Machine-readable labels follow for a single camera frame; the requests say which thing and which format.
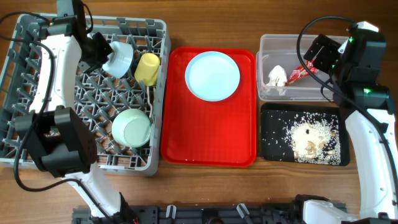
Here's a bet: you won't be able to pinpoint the light blue bowl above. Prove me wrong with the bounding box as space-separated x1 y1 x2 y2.
102 41 134 78

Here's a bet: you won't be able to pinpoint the red candy wrapper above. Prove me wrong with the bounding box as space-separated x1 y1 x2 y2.
285 60 318 86

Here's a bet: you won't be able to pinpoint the white tissue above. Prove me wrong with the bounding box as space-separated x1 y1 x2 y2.
266 65 287 86

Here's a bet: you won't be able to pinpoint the yellow plastic cup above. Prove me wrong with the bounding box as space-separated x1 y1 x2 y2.
134 53 160 86

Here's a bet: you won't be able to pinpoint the white plastic fork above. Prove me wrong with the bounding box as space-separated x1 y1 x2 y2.
146 86 154 120

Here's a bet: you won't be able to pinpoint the mint green bowl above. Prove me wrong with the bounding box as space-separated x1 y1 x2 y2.
111 109 151 147

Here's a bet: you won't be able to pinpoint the rice food scraps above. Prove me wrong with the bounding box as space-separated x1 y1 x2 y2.
262 111 343 166

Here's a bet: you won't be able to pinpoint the light blue plate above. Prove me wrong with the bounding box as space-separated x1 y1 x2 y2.
185 51 241 102

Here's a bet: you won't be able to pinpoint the white plastic spoon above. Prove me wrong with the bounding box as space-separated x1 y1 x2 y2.
151 86 156 122

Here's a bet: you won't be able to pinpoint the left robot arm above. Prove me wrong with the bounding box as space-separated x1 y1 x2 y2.
14 13 129 223

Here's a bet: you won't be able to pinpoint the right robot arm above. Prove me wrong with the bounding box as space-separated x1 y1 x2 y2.
296 19 397 223

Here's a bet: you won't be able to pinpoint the grey dishwasher rack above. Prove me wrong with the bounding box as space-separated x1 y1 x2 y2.
1 14 171 176

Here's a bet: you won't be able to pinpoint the black waste tray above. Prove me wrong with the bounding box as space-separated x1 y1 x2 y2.
259 102 351 167

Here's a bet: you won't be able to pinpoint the clear plastic bin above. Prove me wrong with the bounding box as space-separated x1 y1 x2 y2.
256 34 333 101

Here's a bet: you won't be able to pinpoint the red plastic tray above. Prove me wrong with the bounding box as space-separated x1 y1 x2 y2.
160 47 257 167

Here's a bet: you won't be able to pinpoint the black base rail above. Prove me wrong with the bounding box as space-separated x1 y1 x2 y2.
72 203 348 224

